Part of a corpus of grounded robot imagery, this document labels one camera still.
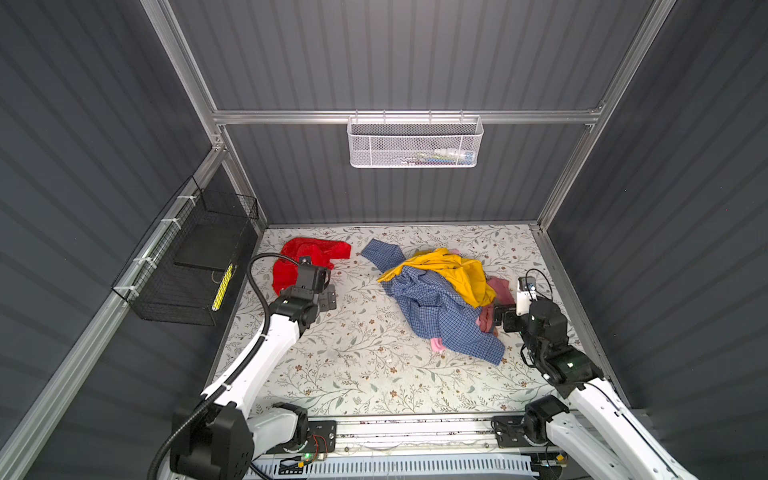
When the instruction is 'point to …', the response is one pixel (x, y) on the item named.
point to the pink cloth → (436, 344)
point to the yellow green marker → (222, 287)
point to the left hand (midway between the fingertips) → (309, 294)
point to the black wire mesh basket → (176, 275)
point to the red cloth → (317, 252)
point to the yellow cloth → (470, 277)
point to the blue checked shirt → (438, 311)
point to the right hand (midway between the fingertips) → (519, 299)
